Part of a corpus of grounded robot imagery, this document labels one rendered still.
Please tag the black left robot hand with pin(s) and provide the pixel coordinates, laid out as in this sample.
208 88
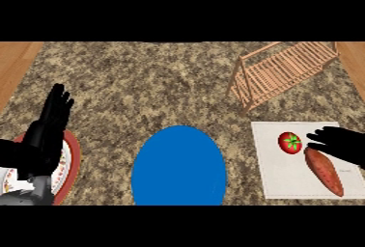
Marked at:
44 135

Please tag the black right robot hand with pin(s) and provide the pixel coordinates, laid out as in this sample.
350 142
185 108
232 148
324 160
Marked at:
344 144

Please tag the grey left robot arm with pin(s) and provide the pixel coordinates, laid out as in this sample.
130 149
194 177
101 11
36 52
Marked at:
31 191

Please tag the orange sweet potato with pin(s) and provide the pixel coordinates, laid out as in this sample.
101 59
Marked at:
325 172

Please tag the white placemat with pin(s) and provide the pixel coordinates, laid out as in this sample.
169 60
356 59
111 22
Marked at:
285 173

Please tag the wooden tiered shelf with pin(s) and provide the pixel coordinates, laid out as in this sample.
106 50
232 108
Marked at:
279 72

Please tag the red rimmed patterned plate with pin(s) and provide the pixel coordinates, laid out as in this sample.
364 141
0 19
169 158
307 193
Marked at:
67 167

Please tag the red tomato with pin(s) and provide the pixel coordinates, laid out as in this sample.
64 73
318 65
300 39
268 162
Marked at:
290 142

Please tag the blue oval plate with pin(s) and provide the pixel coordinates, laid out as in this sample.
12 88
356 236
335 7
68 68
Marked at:
179 167

